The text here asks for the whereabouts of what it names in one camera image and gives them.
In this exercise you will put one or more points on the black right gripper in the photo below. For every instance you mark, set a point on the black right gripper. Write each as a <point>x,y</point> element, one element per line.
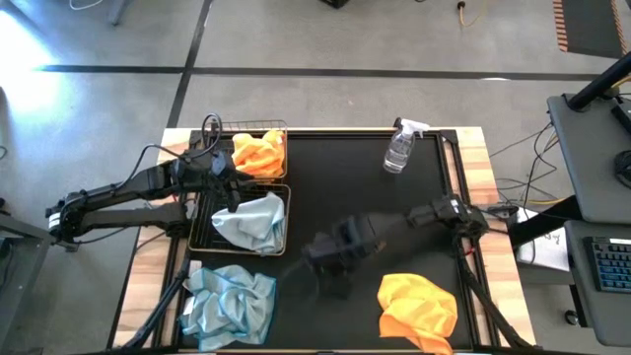
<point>340,246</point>

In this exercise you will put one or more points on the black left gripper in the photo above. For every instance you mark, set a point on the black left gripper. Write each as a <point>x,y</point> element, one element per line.
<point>228,172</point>

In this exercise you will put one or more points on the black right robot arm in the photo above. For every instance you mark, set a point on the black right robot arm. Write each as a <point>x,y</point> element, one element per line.
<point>443,217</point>

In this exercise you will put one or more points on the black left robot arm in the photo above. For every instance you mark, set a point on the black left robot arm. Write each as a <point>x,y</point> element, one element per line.
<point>123,185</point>

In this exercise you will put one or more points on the large light blue microfiber towel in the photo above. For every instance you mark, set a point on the large light blue microfiber towel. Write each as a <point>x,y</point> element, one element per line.
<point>227,305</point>

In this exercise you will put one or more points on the black table mat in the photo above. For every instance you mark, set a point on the black table mat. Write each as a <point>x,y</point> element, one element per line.
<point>345,182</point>

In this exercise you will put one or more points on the clear plastic spray bottle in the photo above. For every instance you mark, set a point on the clear plastic spray bottle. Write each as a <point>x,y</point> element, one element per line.
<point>399,150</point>

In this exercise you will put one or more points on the white paper sheet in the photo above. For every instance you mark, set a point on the white paper sheet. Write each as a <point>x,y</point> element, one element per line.
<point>542,246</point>

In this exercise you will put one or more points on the black desk leg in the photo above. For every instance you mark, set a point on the black desk leg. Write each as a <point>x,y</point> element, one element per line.
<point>547,219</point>

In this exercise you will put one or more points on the black caster wheel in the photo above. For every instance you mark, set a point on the black caster wheel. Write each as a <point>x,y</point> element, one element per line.
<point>572,317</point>

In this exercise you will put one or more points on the dark grey side table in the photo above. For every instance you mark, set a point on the dark grey side table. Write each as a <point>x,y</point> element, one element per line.
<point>20,276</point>

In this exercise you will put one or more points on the grey side desk top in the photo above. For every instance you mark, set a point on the grey side desk top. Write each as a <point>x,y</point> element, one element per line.
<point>586,163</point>
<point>611,315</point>

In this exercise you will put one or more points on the black keyboard blue backlight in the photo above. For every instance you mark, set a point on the black keyboard blue backlight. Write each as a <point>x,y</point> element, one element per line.
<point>613,263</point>

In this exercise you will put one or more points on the black stand pole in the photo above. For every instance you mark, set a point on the black stand pole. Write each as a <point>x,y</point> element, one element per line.
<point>596,86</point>

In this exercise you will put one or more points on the black desk device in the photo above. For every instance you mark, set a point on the black desk device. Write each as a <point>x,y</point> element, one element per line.
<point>622,116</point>

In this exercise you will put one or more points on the black floor mat striped edge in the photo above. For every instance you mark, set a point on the black floor mat striped edge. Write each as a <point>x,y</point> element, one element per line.
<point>591,27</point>

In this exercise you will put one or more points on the black frame corner bracket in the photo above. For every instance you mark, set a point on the black frame corner bracket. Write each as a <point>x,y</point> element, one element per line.
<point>198,138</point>
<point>448,136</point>

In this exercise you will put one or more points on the black aluminium frame rail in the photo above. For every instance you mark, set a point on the black aluminium frame rail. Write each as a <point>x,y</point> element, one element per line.
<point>296,351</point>
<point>475,305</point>
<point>345,134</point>
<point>176,254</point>

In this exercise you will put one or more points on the black diagonal frame strut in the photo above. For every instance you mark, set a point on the black diagonal frame strut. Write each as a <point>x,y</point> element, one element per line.
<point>158,310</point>
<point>493,305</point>

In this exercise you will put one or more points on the grey metal table frame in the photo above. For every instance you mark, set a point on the grey metal table frame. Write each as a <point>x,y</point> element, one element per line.
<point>118,12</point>

